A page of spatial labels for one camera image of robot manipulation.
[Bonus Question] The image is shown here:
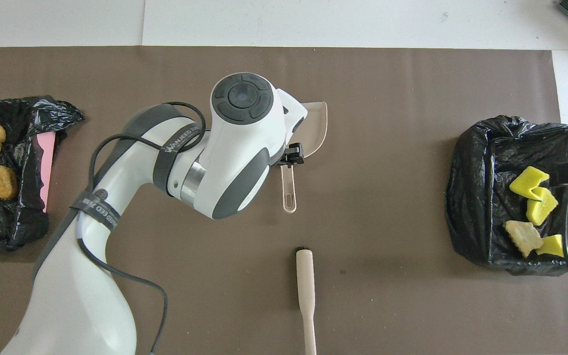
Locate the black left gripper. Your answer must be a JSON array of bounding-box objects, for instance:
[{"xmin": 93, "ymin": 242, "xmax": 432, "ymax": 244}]
[{"xmin": 277, "ymin": 142, "xmax": 306, "ymax": 168}]

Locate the beige plastic dustpan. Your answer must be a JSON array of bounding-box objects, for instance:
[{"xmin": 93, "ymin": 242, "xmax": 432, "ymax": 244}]
[{"xmin": 280, "ymin": 102, "xmax": 328, "ymax": 214}]

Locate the notched yellow sponge piece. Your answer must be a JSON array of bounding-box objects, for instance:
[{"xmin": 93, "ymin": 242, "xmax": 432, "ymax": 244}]
[{"xmin": 526, "ymin": 187, "xmax": 559, "ymax": 226}]

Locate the striped croissant toy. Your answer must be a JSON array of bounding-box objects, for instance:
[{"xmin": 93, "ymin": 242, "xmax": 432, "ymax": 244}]
[{"xmin": 503, "ymin": 220, "xmax": 545, "ymax": 258}]

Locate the beige hand brush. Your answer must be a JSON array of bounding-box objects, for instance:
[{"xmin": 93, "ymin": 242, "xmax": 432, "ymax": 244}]
[{"xmin": 295, "ymin": 247, "xmax": 318, "ymax": 355}]

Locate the brown nugget toy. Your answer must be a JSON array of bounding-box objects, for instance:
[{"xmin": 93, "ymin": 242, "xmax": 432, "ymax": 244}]
[{"xmin": 0, "ymin": 165, "xmax": 19, "ymax": 201}]

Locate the black bag lined bin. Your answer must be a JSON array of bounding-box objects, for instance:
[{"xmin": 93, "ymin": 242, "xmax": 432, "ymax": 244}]
[{"xmin": 445, "ymin": 115, "xmax": 568, "ymax": 276}]

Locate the black bag on pink bin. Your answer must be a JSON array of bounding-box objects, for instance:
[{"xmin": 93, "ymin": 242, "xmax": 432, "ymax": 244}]
[{"xmin": 0, "ymin": 95, "xmax": 85, "ymax": 249}]

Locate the brown table mat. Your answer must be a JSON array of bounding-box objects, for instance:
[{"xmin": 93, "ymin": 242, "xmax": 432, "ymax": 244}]
[{"xmin": 0, "ymin": 46, "xmax": 568, "ymax": 355}]

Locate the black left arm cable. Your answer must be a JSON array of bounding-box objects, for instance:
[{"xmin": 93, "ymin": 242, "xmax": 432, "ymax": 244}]
[{"xmin": 78, "ymin": 102, "xmax": 207, "ymax": 355}]

